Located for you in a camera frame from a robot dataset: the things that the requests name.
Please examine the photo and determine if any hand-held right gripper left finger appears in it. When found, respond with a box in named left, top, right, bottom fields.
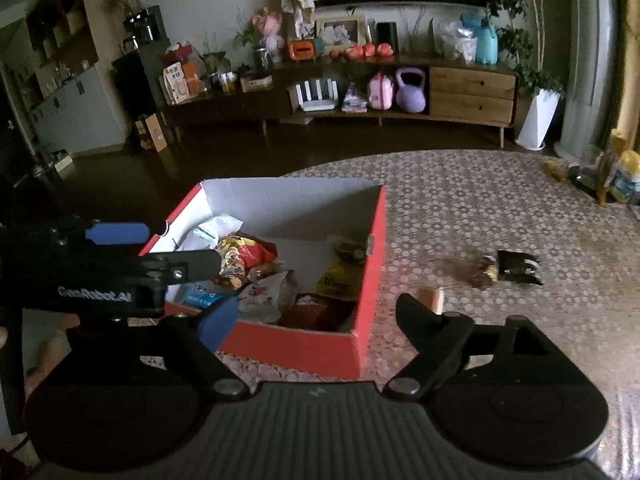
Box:
left=142, top=297, right=250, bottom=403

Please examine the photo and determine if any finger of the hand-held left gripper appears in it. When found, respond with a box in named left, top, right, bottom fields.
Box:
left=137, top=250, right=221, bottom=286
left=85, top=221, right=150, bottom=247

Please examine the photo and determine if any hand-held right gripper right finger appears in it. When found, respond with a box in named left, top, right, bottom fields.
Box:
left=381, top=292, right=563, bottom=402

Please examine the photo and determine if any white snack packet green logo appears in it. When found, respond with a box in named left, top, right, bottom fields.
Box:
left=177, top=215, right=245, bottom=254

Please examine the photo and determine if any red and yellow snack bag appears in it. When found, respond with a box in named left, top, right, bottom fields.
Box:
left=215, top=234, right=279, bottom=291

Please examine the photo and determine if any red cardboard box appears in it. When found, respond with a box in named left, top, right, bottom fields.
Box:
left=139, top=177, right=389, bottom=379

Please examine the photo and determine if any yellow candy packet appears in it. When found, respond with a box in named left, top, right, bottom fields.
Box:
left=316, top=260, right=366, bottom=302

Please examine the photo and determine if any person's left hand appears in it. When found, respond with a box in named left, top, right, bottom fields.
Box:
left=27, top=316, right=81, bottom=393

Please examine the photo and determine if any blue snack packet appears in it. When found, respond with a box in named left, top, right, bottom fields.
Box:
left=182, top=282, right=226, bottom=311

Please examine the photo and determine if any white and orange snack bag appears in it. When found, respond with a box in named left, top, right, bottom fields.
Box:
left=237, top=270, right=296, bottom=324

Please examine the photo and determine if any brown snack piece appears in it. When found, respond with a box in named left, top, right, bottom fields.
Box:
left=472, top=255, right=501, bottom=289

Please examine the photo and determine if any dark red snack packet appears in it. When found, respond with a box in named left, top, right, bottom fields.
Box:
left=280, top=292, right=351, bottom=332

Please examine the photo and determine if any brown cardboard box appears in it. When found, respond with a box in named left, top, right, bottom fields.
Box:
left=134, top=112, right=171, bottom=154

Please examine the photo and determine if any dark round snack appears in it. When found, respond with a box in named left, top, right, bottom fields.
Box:
left=332, top=237, right=371, bottom=264

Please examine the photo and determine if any black snack packet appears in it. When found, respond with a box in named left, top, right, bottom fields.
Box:
left=497, top=250, right=544, bottom=286

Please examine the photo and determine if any grey kitchen cabinet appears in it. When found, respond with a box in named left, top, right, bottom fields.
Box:
left=29, top=64, right=127, bottom=157

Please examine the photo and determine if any black cabinet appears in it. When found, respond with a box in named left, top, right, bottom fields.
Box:
left=110, top=52, right=169, bottom=127

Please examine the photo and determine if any white printed box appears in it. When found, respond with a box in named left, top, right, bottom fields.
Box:
left=159, top=61, right=187, bottom=106

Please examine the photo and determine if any orange carton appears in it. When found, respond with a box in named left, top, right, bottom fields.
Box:
left=181, top=61, right=201, bottom=96

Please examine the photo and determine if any dark low console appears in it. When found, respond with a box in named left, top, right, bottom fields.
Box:
left=164, top=57, right=519, bottom=149

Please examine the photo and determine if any red gift basket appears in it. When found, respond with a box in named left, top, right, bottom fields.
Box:
left=162, top=42, right=194, bottom=66

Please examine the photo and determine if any small tan carton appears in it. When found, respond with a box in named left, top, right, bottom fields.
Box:
left=239, top=74, right=275, bottom=93

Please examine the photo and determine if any coffee machine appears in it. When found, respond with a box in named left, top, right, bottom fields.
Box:
left=122, top=5, right=164, bottom=54

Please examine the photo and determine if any white router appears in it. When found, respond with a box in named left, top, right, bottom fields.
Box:
left=294, top=78, right=339, bottom=113

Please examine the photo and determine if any purple kettlebell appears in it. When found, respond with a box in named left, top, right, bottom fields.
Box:
left=395, top=67, right=428, bottom=114

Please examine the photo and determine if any white planter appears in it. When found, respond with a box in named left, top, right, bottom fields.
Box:
left=515, top=87, right=564, bottom=151

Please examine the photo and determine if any stack of magazines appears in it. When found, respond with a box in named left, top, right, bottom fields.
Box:
left=342, top=82, right=370, bottom=113

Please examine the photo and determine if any wooden drawer cabinet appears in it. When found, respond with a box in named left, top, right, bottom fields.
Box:
left=429, top=65, right=518, bottom=127

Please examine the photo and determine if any pink kettlebell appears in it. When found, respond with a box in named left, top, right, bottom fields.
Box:
left=367, top=72, right=394, bottom=110

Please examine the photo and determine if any orange box ornament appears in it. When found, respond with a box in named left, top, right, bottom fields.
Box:
left=288, top=39, right=317, bottom=63

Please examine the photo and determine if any pink plush doll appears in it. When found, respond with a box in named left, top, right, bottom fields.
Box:
left=252, top=10, right=285, bottom=56

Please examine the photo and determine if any yellow capped bottle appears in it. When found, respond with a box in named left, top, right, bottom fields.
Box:
left=612, top=150, right=640, bottom=204

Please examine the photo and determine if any clear plastic bag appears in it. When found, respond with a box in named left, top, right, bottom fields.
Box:
left=432, top=17, right=478, bottom=61

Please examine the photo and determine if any light blue plastic bottle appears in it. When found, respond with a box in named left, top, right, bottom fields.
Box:
left=475, top=22, right=500, bottom=65

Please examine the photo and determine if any black speaker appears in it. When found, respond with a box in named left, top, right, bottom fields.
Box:
left=375, top=21, right=400, bottom=54

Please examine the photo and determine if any green potted plant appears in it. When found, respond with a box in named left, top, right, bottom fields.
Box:
left=474, top=0, right=567, bottom=100

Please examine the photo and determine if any yellow curtain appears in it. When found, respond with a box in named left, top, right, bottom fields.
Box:
left=610, top=0, right=640, bottom=152

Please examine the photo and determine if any photo frame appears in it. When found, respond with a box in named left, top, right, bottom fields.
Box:
left=314, top=15, right=369, bottom=49

